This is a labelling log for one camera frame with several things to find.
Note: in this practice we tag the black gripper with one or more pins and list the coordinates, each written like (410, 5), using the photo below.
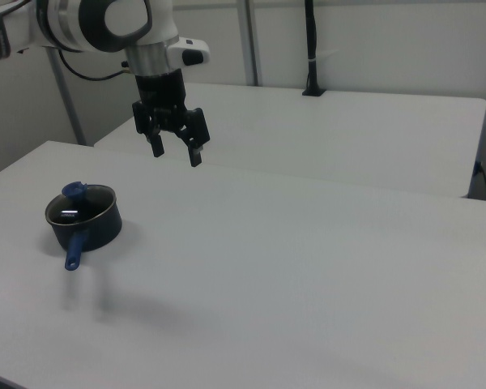
(160, 89)

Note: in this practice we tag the glass lid with blue knob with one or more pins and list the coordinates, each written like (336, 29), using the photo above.
(77, 200)

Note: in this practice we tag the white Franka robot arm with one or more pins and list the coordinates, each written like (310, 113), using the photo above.
(65, 20)

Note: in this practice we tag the white side table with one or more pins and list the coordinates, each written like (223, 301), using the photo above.
(308, 133)

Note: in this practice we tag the grey metal partition post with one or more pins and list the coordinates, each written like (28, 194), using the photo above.
(66, 101)
(252, 40)

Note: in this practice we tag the black camera pole with white band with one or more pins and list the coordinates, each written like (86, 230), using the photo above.
(311, 44)

